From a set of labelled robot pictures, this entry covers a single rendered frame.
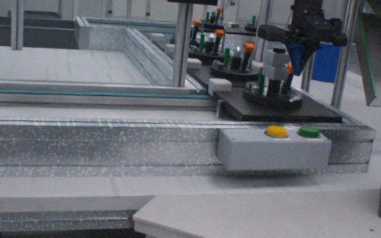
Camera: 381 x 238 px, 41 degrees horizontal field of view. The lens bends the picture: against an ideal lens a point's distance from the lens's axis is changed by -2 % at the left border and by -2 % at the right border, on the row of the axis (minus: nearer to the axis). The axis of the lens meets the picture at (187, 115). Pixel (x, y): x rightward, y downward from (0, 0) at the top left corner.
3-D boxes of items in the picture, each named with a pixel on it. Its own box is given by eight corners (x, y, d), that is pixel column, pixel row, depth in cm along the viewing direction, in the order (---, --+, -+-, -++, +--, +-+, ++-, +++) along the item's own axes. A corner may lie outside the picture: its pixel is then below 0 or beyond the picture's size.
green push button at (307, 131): (321, 142, 101) (323, 132, 100) (303, 141, 100) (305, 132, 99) (311, 135, 105) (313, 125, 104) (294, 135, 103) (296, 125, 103)
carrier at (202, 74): (291, 95, 138) (298, 49, 135) (205, 92, 131) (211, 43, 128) (256, 75, 160) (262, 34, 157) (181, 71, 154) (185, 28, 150)
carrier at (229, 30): (243, 37, 245) (246, 10, 242) (194, 34, 239) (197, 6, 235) (226, 29, 267) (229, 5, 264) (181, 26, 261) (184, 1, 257)
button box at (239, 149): (327, 169, 101) (333, 139, 100) (227, 170, 96) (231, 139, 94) (310, 156, 108) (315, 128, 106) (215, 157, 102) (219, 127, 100)
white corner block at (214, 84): (230, 99, 127) (232, 82, 126) (212, 98, 126) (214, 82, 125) (223, 94, 132) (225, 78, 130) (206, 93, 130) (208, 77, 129)
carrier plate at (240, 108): (340, 125, 115) (342, 116, 114) (241, 123, 108) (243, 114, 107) (293, 96, 137) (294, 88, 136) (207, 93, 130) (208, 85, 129)
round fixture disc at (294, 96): (312, 110, 117) (313, 101, 117) (255, 108, 113) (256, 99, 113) (286, 93, 130) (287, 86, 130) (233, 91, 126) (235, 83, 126)
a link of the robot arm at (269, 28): (260, -3, 106) (272, -1, 101) (339, 4, 112) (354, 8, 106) (255, 36, 109) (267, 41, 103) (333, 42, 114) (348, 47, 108)
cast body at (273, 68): (290, 81, 118) (294, 51, 116) (272, 80, 117) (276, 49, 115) (274, 73, 126) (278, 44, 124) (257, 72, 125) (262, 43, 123)
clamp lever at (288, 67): (288, 96, 116) (299, 67, 111) (280, 96, 115) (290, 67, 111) (283, 87, 119) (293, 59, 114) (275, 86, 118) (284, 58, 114)
